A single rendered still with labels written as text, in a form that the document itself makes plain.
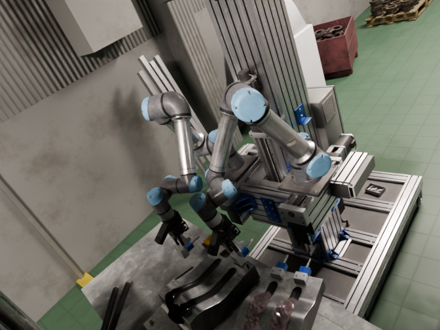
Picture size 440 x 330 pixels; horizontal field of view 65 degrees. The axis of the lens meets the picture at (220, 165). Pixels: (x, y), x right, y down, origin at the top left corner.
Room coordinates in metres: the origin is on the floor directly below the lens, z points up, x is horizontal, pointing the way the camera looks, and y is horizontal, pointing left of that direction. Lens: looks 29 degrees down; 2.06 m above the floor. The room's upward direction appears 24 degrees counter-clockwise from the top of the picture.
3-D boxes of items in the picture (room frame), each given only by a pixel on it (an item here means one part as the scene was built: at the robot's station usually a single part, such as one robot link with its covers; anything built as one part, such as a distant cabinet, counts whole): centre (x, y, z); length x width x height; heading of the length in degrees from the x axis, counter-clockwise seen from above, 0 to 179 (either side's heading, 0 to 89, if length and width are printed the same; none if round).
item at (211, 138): (1.75, -0.06, 1.20); 0.13 x 0.12 x 0.14; 58
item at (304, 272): (1.00, -0.15, 0.85); 0.13 x 0.05 x 0.05; 137
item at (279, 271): (1.08, -0.07, 0.85); 0.13 x 0.05 x 0.05; 137
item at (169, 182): (1.44, 0.26, 1.25); 0.11 x 0.11 x 0.08; 58
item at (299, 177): (1.36, -0.37, 1.09); 0.15 x 0.15 x 0.10
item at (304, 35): (4.22, -1.25, 0.71); 0.73 x 0.66 x 1.42; 128
